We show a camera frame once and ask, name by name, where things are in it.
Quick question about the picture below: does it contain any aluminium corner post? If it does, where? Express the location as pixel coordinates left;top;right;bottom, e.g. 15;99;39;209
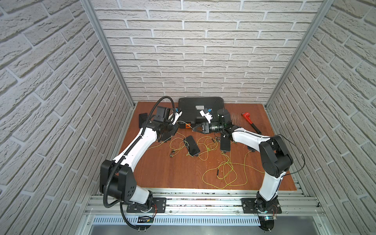
81;0;136;109
264;0;334;109

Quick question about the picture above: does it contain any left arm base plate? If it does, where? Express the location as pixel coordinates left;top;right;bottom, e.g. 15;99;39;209
126;197;167;213

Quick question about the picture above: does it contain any black plastic tool case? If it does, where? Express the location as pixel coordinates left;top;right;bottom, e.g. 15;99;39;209
178;97;224;129

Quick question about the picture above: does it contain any blue-edged smartphone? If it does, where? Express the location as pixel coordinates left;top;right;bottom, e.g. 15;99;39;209
184;136;200;156

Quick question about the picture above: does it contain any aluminium corner post right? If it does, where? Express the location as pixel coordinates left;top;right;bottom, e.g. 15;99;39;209
264;0;334;109

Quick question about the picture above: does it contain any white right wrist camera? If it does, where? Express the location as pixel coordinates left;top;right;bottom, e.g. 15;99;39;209
199;108;213;124

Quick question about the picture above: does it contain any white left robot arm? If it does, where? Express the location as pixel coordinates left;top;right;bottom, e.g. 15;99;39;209
99;121;179;209

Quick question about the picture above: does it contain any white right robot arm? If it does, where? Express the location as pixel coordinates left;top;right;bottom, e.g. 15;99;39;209
193;122;293;203

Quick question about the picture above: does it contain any red and black tool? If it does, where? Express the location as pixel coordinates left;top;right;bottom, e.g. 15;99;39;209
241;112;262;135

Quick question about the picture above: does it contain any green earphone cable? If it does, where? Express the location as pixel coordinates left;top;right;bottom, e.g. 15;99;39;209
196;135;219;162
146;132;194;158
201;149;265;189

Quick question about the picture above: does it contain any grey-edged large smartphone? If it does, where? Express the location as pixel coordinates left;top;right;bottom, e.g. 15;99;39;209
220;135;231;152

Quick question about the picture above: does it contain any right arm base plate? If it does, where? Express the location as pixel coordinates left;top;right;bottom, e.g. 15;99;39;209
241;197;282;214

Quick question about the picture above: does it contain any aluminium rail frame front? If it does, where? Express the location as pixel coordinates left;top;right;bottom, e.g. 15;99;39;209
83;186;325;218

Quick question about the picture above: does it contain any purple-edged smartphone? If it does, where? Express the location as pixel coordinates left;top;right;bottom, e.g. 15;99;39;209
139;113;148;128

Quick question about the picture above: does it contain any aluminium corner post left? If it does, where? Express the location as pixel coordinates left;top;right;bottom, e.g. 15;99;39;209
81;0;136;109

